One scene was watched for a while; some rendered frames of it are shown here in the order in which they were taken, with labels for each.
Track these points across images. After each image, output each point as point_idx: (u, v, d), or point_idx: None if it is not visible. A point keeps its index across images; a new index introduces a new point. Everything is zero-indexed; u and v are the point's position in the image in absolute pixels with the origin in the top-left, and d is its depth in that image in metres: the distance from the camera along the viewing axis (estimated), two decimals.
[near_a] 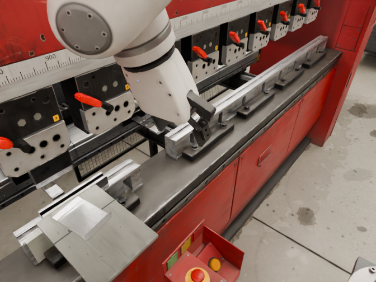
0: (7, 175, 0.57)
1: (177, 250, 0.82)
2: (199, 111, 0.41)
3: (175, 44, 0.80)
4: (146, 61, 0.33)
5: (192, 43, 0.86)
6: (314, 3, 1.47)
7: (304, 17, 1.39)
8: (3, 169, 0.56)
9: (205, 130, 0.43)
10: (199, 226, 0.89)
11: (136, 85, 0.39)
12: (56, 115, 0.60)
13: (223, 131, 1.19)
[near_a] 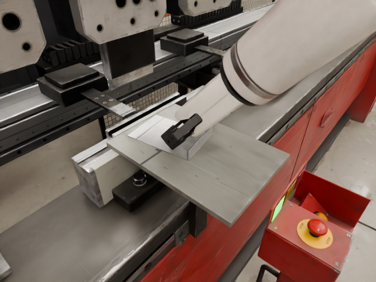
0: (87, 34, 0.35)
1: (284, 196, 0.61)
2: (187, 132, 0.42)
3: None
4: (224, 65, 0.33)
5: None
6: None
7: None
8: (83, 18, 0.34)
9: (172, 137, 0.44)
10: (302, 168, 0.67)
11: None
12: None
13: None
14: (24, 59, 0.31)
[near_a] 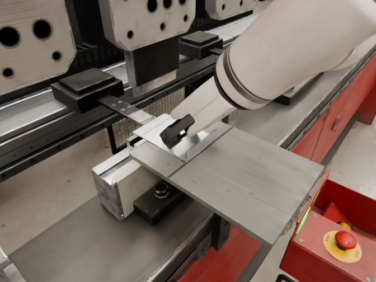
0: (117, 41, 0.33)
1: (310, 206, 0.58)
2: (183, 133, 0.42)
3: None
4: (217, 66, 0.33)
5: None
6: None
7: None
8: (114, 24, 0.31)
9: None
10: (327, 177, 0.65)
11: None
12: None
13: (316, 73, 0.95)
14: (54, 69, 0.28)
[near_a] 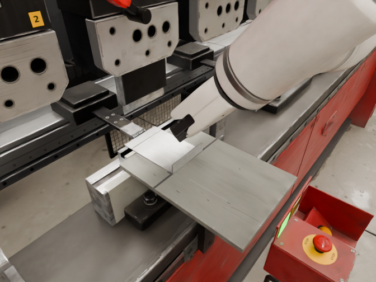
0: (106, 69, 0.37)
1: (290, 212, 0.62)
2: None
3: None
4: (216, 66, 0.33)
5: None
6: None
7: None
8: (102, 55, 0.36)
9: None
10: (308, 184, 0.69)
11: None
12: None
13: (303, 82, 0.99)
14: (49, 97, 0.32)
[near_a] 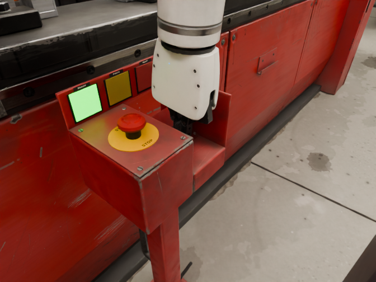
0: None
1: (96, 84, 0.41)
2: None
3: None
4: (193, 45, 0.34)
5: None
6: None
7: None
8: None
9: (188, 128, 0.46)
10: (147, 60, 0.47)
11: (163, 69, 0.39)
12: None
13: None
14: None
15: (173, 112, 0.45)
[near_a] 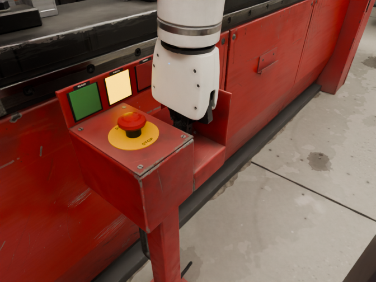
0: None
1: (96, 82, 0.41)
2: None
3: None
4: (192, 45, 0.34)
5: None
6: None
7: None
8: None
9: (188, 128, 0.46)
10: (147, 59, 0.47)
11: (163, 68, 0.39)
12: None
13: None
14: None
15: (173, 112, 0.45)
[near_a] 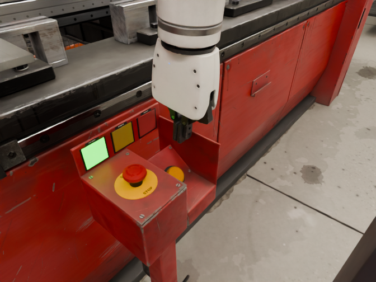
0: None
1: (104, 137, 0.48)
2: None
3: None
4: (193, 45, 0.34)
5: None
6: None
7: None
8: None
9: (188, 128, 0.46)
10: (148, 110, 0.54)
11: (163, 69, 0.39)
12: None
13: None
14: None
15: (173, 112, 0.45)
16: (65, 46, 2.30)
